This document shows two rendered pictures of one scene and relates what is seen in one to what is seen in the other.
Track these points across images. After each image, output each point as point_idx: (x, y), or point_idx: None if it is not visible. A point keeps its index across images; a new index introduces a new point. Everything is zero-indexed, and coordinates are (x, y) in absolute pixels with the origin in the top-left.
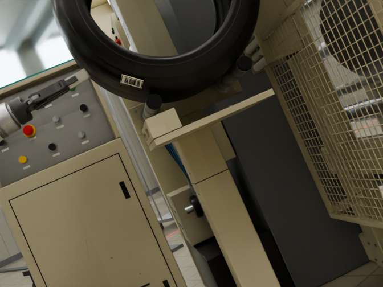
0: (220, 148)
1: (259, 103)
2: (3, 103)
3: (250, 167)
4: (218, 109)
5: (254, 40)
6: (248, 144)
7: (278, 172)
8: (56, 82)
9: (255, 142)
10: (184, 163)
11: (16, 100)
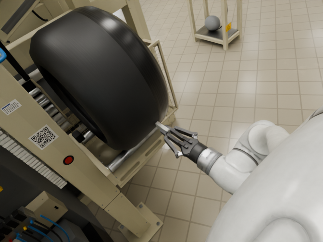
0: (61, 204)
1: (32, 174)
2: (209, 147)
3: (65, 204)
4: (37, 187)
5: (56, 117)
6: (54, 195)
7: (64, 198)
8: (178, 127)
9: (53, 192)
10: (108, 192)
11: (201, 143)
